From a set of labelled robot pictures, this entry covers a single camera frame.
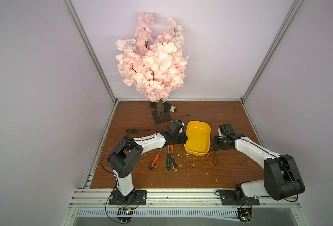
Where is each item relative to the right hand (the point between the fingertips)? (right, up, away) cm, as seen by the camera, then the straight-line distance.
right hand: (215, 140), depth 90 cm
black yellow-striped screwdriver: (-28, -13, -7) cm, 31 cm away
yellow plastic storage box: (-10, +3, +7) cm, 13 cm away
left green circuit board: (-54, -35, -18) cm, 67 cm away
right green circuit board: (+8, -33, -21) cm, 40 cm away
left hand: (-17, +2, -2) cm, 18 cm away
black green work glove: (-33, +23, +23) cm, 46 cm away
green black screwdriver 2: (-1, -5, -3) cm, 6 cm away
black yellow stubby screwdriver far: (-58, +6, +10) cm, 59 cm away
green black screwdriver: (-31, -11, -5) cm, 33 cm away
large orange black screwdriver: (-40, -12, -6) cm, 42 cm away
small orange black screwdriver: (-6, -8, -3) cm, 11 cm away
